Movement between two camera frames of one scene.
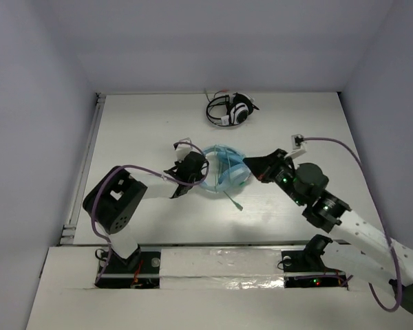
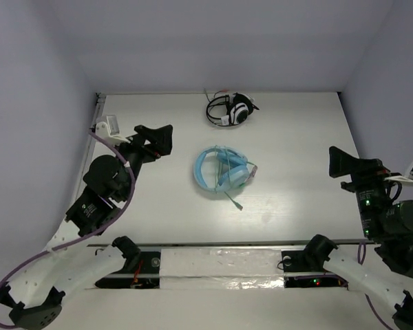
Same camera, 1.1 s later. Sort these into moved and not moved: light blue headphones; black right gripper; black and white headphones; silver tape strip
Moved: black right gripper
Not moved: silver tape strip; black and white headphones; light blue headphones
